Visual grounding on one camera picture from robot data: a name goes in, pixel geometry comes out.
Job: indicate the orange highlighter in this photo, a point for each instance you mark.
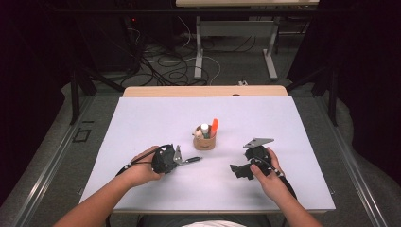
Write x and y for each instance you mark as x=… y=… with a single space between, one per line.
x=214 y=126

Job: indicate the person's right hand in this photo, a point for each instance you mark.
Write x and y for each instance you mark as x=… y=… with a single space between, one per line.
x=272 y=186

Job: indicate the white power plug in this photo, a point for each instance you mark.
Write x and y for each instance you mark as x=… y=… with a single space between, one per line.
x=242 y=83

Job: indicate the grey metal floor rail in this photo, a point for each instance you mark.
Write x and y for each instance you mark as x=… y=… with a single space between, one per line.
x=353 y=164
x=47 y=170

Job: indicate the small beige figurine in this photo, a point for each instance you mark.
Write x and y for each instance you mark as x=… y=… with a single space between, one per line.
x=198 y=135

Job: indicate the black pen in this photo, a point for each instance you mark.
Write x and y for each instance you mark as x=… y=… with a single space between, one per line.
x=193 y=160

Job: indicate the dark curtain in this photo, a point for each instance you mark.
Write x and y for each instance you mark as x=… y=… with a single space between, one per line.
x=372 y=78
x=28 y=78

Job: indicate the black computer cabinet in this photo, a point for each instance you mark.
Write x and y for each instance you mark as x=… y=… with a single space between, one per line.
x=107 y=41

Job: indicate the black floor socket frame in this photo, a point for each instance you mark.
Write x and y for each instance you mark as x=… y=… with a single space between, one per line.
x=75 y=136

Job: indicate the wooden pen holder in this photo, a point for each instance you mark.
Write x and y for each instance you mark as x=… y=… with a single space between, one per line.
x=205 y=144

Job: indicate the green white glue stick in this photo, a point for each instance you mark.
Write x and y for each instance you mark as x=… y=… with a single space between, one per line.
x=205 y=128

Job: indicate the person's left hand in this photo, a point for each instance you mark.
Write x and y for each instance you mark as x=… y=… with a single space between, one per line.
x=142 y=171

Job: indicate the person's white shirt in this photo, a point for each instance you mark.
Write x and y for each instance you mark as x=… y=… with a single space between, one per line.
x=214 y=224

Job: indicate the black metal crossbar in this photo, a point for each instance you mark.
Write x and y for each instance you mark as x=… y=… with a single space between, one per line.
x=126 y=10

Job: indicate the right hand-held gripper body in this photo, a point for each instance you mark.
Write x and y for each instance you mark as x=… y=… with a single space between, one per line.
x=260 y=154

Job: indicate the black metal stand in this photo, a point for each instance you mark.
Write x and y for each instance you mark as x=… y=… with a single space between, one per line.
x=74 y=94
x=332 y=94

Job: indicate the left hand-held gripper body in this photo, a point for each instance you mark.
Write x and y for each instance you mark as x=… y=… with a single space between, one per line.
x=164 y=160

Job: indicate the wooden table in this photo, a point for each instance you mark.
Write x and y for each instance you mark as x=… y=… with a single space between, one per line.
x=189 y=91

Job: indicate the desk with white metal legs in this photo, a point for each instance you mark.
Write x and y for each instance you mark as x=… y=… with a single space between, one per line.
x=233 y=29

